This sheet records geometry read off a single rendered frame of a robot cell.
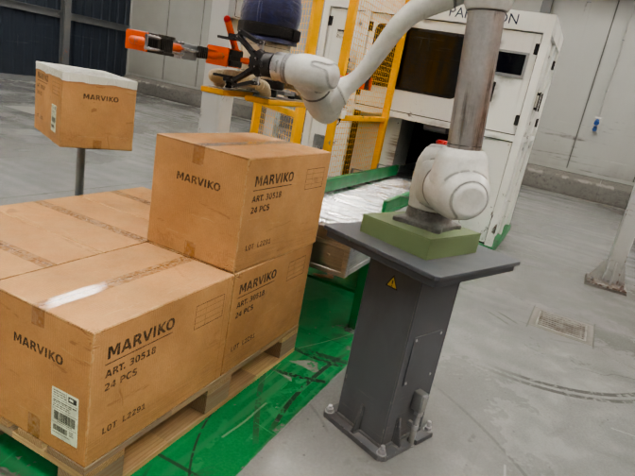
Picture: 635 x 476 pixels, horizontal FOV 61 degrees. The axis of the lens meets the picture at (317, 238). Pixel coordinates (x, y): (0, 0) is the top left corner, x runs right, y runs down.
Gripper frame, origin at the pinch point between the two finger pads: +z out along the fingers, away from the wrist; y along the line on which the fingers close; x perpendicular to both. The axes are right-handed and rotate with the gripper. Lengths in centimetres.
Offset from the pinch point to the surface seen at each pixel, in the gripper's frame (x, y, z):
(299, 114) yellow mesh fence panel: 138, 24, 40
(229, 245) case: -5, 60, -16
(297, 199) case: 31, 47, -21
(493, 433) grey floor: 55, 124, -113
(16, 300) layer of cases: -65, 71, 9
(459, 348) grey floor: 122, 124, -86
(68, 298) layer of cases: -56, 69, -1
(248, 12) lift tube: 15.6, -15.9, 2.3
